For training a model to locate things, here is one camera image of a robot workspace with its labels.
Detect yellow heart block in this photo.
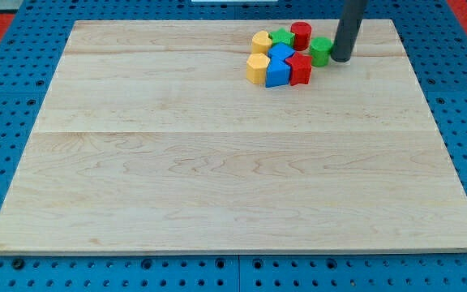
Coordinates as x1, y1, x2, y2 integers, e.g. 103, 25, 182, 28
251, 30, 272, 54

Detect light wooden board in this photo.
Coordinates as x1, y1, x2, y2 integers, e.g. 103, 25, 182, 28
0, 19, 467, 256

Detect green cylinder block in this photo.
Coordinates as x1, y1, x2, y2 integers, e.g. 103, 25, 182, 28
309, 36, 333, 67

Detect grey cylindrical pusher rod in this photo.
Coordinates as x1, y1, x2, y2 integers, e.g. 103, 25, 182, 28
331, 0, 368, 62

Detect yellow hexagon block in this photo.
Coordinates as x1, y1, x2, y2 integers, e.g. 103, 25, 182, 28
246, 53, 270, 84

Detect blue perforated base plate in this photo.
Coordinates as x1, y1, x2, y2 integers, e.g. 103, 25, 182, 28
0, 1, 467, 291

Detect red cylinder block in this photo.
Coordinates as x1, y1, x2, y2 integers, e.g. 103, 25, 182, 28
290, 21, 312, 51

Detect red star block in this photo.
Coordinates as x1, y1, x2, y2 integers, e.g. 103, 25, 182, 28
285, 52, 312, 86

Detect blue arch-shaped block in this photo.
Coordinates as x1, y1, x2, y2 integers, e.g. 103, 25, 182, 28
265, 58, 291, 88

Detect green star block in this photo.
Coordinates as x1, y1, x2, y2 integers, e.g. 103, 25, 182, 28
269, 28, 295, 48

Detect blue cube block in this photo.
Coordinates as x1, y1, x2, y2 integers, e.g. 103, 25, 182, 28
268, 43, 295, 61

